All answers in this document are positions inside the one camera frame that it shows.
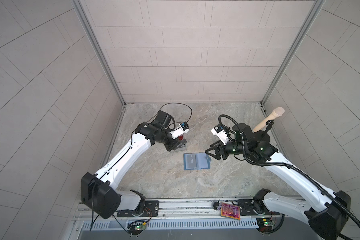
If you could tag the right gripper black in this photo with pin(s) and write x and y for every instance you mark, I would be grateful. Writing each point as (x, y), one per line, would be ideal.
(217, 151)

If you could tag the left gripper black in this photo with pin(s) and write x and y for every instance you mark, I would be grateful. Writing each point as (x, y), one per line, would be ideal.
(174, 142)

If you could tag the blue card holder wallet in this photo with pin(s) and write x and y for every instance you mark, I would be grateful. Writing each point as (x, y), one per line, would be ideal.
(197, 161)

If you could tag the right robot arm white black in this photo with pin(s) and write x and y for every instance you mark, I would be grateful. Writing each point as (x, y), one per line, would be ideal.
(324, 210)

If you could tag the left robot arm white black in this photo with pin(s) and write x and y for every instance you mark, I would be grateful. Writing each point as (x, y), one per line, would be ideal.
(99, 190)

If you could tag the pink orange patterned card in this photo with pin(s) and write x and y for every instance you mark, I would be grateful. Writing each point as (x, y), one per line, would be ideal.
(230, 211)

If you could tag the small black knob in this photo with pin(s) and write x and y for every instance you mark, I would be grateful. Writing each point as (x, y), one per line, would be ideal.
(217, 205)

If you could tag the beige microphone on stand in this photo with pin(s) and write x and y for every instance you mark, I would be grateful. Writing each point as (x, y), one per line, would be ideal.
(262, 129)

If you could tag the right green circuit board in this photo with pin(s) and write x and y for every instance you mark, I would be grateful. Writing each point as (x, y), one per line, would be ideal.
(265, 225)

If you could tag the green circuit board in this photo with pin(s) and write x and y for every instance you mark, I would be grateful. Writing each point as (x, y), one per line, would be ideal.
(136, 227)
(265, 225)

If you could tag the left green circuit board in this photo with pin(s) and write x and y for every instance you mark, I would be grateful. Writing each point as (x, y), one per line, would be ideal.
(136, 227)

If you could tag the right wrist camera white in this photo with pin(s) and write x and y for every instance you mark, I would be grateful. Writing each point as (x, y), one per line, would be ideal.
(219, 131)

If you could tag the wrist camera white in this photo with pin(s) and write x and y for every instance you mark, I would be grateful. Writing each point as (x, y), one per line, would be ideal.
(219, 131)
(182, 129)

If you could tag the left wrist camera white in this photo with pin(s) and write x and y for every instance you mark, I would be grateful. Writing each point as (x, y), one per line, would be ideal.
(182, 129)

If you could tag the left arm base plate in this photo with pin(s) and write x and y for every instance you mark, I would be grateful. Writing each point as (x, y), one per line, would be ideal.
(150, 209)

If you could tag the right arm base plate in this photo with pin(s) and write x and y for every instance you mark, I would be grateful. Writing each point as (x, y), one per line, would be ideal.
(247, 208)

